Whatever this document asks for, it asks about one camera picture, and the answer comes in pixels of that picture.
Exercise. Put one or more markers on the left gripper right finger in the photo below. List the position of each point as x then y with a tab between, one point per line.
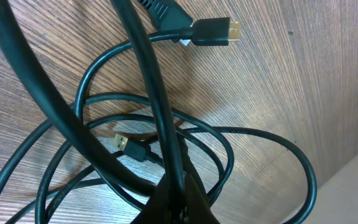
198	208

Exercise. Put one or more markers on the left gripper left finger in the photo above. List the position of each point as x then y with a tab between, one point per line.
157	209

